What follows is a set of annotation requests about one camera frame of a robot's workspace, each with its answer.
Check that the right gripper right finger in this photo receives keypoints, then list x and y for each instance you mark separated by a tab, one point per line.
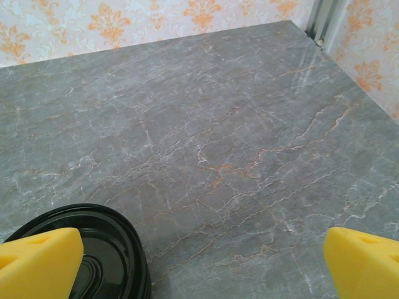
364	268

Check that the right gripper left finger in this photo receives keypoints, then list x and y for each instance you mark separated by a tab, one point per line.
37	268

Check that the black cup lid stack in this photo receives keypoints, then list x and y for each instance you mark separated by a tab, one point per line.
109	243

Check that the aluminium frame post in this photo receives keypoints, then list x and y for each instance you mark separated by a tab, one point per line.
325	21

